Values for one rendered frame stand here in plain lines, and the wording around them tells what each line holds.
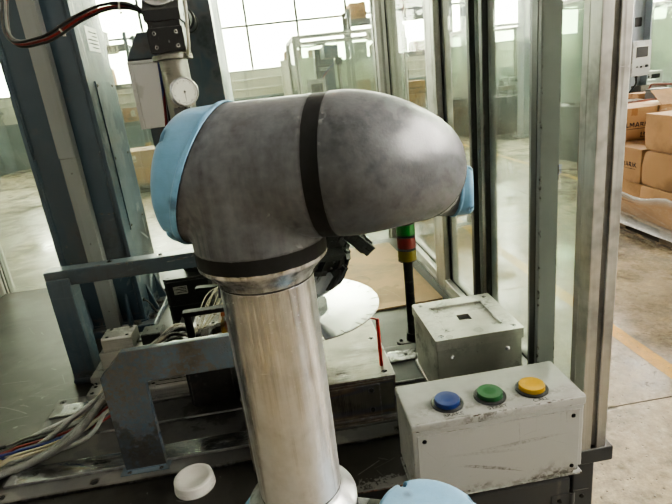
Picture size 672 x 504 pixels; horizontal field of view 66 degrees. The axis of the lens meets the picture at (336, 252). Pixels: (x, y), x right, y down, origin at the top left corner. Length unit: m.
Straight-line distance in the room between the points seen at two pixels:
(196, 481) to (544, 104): 0.86
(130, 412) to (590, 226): 0.83
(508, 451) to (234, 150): 0.68
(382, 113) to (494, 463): 0.66
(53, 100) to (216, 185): 1.20
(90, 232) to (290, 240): 1.23
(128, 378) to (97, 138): 0.78
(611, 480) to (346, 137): 1.90
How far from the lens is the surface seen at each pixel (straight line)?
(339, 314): 1.06
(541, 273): 0.97
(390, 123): 0.38
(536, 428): 0.91
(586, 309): 0.91
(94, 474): 1.14
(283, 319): 0.45
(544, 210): 0.94
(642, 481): 2.19
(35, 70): 1.59
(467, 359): 1.08
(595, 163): 0.84
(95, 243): 1.61
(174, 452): 1.11
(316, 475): 0.54
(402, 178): 0.38
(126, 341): 1.32
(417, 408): 0.86
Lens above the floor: 1.40
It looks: 18 degrees down
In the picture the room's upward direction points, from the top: 7 degrees counter-clockwise
